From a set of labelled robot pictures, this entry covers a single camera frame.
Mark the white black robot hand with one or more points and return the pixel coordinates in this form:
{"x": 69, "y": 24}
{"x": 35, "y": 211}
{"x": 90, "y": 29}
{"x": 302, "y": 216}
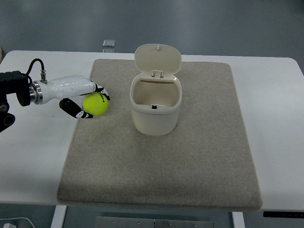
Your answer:
{"x": 63, "y": 89}

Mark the yellow tennis ball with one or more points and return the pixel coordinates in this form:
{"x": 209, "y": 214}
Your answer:
{"x": 95, "y": 103}

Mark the cream lidded bin box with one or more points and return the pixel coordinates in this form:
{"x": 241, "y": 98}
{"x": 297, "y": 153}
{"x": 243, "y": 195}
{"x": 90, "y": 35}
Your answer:
{"x": 156, "y": 93}

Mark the small clear floor plate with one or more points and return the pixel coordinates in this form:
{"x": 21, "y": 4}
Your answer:
{"x": 109, "y": 43}

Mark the white left table leg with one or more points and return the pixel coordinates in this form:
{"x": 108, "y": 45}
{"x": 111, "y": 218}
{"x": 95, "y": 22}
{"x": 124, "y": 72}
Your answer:
{"x": 59, "y": 216}

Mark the white table leg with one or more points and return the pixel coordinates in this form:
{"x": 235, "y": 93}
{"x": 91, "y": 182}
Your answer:
{"x": 238, "y": 220}
{"x": 59, "y": 216}

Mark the beige felt mat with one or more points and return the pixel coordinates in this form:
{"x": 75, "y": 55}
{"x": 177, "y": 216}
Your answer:
{"x": 204, "y": 162}

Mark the white right table leg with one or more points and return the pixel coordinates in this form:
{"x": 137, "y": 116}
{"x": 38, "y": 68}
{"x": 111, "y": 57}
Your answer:
{"x": 238, "y": 220}

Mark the black table control panel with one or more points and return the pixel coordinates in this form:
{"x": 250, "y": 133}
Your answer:
{"x": 283, "y": 214}

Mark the metal base plate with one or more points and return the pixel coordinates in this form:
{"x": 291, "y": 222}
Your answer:
{"x": 119, "y": 222}

